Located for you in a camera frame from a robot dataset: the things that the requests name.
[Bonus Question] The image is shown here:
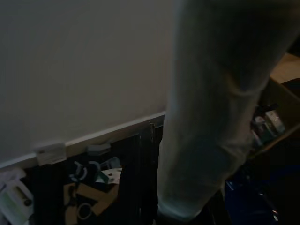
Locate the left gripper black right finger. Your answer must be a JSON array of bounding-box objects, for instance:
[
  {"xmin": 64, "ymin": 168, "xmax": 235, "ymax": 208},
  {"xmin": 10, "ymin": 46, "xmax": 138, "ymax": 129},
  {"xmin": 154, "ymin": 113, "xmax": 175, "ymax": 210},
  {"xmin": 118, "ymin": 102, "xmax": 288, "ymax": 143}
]
[{"xmin": 194, "ymin": 189, "xmax": 236, "ymax": 225}]

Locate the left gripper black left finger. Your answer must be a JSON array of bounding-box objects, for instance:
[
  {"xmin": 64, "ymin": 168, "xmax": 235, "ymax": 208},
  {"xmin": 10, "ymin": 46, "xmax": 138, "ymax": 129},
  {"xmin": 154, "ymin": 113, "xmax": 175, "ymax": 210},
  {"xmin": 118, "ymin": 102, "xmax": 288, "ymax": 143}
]
[{"xmin": 119, "ymin": 119, "xmax": 164, "ymax": 225}]

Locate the blue dustpan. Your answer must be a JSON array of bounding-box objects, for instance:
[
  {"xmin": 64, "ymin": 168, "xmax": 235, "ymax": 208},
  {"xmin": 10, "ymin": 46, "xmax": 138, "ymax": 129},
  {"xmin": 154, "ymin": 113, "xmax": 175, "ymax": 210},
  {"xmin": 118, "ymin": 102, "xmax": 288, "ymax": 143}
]
[{"xmin": 224, "ymin": 179, "xmax": 280, "ymax": 225}]

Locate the brown cardboard piece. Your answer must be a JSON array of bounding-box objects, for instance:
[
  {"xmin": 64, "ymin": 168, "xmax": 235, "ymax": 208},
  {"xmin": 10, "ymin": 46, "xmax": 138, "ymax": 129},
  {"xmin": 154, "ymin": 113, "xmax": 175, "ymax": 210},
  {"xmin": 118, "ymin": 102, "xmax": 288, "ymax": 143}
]
[{"xmin": 63, "ymin": 182, "xmax": 120, "ymax": 217}]

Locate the white baseboard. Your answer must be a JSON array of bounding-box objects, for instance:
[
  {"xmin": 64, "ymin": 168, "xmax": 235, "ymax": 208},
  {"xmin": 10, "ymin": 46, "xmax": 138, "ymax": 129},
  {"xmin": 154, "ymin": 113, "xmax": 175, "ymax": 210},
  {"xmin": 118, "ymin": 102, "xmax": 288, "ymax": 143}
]
[{"xmin": 0, "ymin": 112, "xmax": 166, "ymax": 169}]

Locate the white labelled card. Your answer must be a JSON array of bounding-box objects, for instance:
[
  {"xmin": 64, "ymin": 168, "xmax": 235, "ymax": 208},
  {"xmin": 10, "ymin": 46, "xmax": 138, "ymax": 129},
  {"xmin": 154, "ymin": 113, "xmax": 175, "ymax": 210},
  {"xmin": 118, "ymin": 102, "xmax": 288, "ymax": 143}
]
[{"xmin": 35, "ymin": 142, "xmax": 67, "ymax": 166}]

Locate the brown cardboard box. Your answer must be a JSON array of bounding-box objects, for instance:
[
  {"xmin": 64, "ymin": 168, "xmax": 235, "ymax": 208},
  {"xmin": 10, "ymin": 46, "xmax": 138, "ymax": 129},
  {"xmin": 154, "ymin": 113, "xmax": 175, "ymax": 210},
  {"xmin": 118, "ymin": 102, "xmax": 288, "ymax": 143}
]
[{"xmin": 248, "ymin": 79, "xmax": 300, "ymax": 160}]

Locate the white tape ring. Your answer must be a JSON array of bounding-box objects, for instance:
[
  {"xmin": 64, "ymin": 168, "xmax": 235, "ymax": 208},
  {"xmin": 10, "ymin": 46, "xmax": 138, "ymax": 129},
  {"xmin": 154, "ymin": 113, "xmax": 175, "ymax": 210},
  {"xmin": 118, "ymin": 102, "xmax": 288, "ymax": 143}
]
[{"xmin": 77, "ymin": 202, "xmax": 93, "ymax": 220}]

